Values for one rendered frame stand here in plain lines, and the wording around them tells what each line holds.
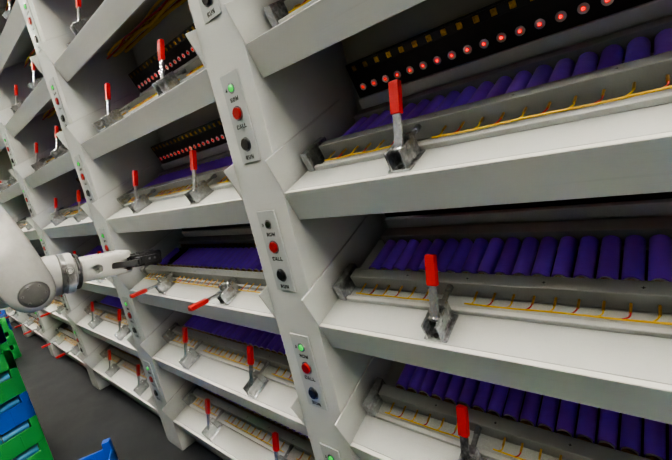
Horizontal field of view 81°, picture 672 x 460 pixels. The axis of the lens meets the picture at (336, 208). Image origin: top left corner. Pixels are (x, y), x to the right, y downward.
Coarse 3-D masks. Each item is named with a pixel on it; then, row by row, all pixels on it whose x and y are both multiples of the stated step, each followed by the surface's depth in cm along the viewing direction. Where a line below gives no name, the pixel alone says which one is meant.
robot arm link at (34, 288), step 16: (0, 208) 71; (0, 224) 68; (16, 224) 70; (0, 240) 67; (16, 240) 68; (0, 256) 66; (16, 256) 67; (32, 256) 69; (0, 272) 66; (16, 272) 67; (32, 272) 69; (48, 272) 72; (0, 288) 66; (16, 288) 67; (32, 288) 69; (48, 288) 71; (16, 304) 68; (32, 304) 69; (48, 304) 72
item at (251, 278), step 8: (152, 272) 102; (160, 272) 98; (168, 272) 95; (176, 272) 92; (184, 272) 89; (192, 272) 87; (200, 272) 85; (208, 272) 83; (216, 272) 81; (224, 272) 79; (232, 272) 77; (240, 272) 76; (248, 272) 74; (256, 272) 72; (176, 280) 91; (200, 280) 84; (208, 280) 84; (216, 280) 81; (224, 280) 79; (240, 280) 75; (248, 280) 73; (256, 280) 71; (264, 280) 69; (256, 288) 70
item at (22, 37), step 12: (12, 12) 103; (12, 24) 107; (24, 24) 104; (0, 36) 115; (12, 36) 111; (24, 36) 122; (0, 48) 120; (12, 48) 116; (24, 48) 133; (0, 60) 125; (12, 60) 138; (24, 60) 146; (0, 72) 131
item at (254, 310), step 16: (176, 240) 113; (128, 272) 103; (144, 272) 104; (128, 288) 102; (176, 288) 90; (192, 288) 86; (208, 288) 82; (240, 288) 75; (160, 304) 94; (176, 304) 87; (208, 304) 76; (224, 304) 73; (240, 304) 70; (256, 304) 68; (224, 320) 76; (240, 320) 71; (256, 320) 67; (272, 320) 63
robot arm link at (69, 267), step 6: (60, 258) 80; (66, 258) 80; (72, 258) 81; (60, 264) 79; (66, 264) 79; (72, 264) 80; (66, 270) 79; (72, 270) 80; (66, 276) 79; (72, 276) 80; (78, 276) 81; (66, 282) 79; (72, 282) 80; (78, 282) 82; (66, 288) 79; (72, 288) 80
